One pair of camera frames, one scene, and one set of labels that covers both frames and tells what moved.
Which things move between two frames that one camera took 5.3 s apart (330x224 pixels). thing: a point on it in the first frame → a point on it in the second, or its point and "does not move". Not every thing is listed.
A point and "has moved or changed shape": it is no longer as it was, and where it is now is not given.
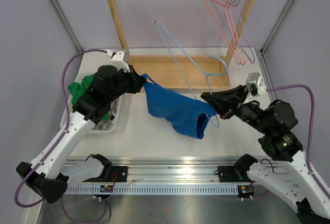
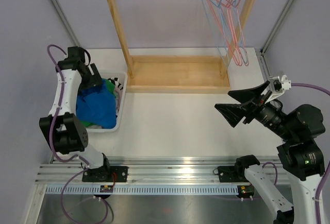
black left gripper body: [126, 82] → [88, 72]
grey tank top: [107, 124] has moved or changed shape
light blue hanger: [207, 74] → [226, 57]
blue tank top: [186, 114] has moved or changed shape
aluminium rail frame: [154, 170] does not move
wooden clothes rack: [212, 71] does not move
